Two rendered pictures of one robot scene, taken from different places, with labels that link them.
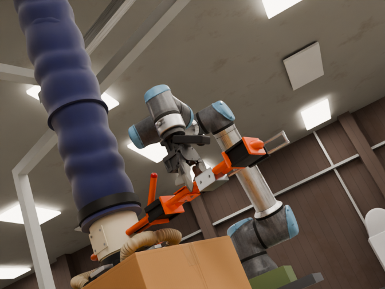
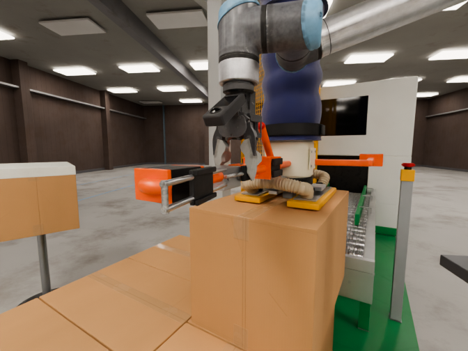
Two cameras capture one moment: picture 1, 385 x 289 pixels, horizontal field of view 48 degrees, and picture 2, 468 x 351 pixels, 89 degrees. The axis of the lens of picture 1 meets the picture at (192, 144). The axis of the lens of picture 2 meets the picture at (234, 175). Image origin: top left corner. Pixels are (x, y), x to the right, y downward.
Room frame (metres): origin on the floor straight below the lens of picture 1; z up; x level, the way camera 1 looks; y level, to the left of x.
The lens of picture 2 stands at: (1.18, -0.51, 1.13)
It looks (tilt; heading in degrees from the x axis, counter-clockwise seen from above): 7 degrees down; 85
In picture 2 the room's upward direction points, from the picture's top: straight up
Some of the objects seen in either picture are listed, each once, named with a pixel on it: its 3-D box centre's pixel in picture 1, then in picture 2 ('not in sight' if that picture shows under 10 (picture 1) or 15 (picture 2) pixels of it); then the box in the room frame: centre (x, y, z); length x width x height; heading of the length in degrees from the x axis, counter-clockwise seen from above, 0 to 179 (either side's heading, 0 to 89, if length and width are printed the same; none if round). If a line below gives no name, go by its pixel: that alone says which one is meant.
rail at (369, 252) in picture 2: not in sight; (371, 219); (2.58, 1.45, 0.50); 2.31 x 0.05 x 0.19; 54
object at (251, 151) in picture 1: (243, 153); (170, 182); (1.11, -0.12, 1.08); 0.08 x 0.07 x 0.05; 54
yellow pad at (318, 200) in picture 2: not in sight; (315, 191); (1.54, 0.31, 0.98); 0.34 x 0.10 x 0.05; 54
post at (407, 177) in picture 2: not in sight; (401, 246); (2.38, 0.86, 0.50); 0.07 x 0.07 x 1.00; 54
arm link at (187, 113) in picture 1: (174, 115); (292, 29); (1.35, 0.02, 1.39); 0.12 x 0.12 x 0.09; 73
